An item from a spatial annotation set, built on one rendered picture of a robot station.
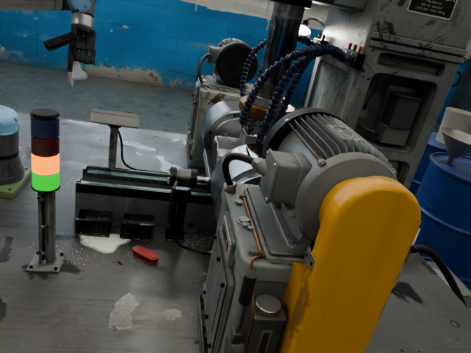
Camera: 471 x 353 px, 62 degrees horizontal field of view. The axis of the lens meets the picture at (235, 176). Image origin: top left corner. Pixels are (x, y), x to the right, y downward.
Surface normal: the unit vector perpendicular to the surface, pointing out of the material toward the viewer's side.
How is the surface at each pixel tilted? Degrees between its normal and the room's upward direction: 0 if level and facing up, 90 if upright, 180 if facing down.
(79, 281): 0
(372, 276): 90
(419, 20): 90
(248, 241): 0
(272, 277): 90
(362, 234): 90
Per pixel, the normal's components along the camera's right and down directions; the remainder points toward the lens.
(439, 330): 0.18, -0.90
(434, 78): 0.14, 0.43
